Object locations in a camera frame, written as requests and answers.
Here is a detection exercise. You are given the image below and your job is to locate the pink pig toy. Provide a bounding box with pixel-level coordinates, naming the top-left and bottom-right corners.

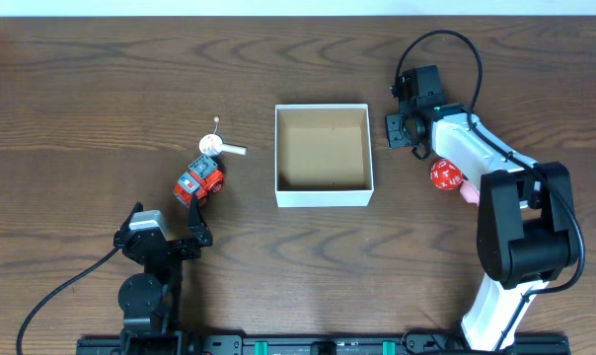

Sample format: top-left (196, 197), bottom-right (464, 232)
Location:
top-left (460, 179), bottom-right (480, 206)

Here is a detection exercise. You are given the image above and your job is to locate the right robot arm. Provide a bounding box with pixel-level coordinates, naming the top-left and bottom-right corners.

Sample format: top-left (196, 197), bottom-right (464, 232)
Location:
top-left (385, 65), bottom-right (585, 352)

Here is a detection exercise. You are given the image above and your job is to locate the red toy truck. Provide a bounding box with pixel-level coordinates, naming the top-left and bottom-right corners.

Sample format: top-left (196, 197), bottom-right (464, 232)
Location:
top-left (174, 154), bottom-right (224, 207)

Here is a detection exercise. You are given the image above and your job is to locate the red ball with letters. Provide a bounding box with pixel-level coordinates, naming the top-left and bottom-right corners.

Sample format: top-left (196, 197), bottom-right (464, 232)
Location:
top-left (430, 158), bottom-right (464, 190)

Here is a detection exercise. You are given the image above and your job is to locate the pig face rattle drum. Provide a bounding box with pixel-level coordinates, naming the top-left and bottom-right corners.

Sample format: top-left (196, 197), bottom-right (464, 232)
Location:
top-left (198, 116), bottom-right (248, 157)

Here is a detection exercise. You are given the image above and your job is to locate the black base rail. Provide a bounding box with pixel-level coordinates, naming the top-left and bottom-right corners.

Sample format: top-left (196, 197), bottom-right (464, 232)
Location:
top-left (75, 333), bottom-right (573, 355)

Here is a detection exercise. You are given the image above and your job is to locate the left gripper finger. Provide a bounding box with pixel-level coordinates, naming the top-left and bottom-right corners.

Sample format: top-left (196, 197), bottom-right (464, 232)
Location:
top-left (117, 201), bottom-right (144, 234)
top-left (186, 195), bottom-right (213, 247)

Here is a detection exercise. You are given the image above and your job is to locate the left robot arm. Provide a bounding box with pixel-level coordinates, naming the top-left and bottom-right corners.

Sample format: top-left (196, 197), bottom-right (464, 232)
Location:
top-left (113, 198), bottom-right (213, 355)

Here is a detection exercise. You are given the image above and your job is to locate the white cardboard box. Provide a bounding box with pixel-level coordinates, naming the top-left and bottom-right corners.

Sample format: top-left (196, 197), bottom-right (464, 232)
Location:
top-left (274, 104), bottom-right (375, 208)

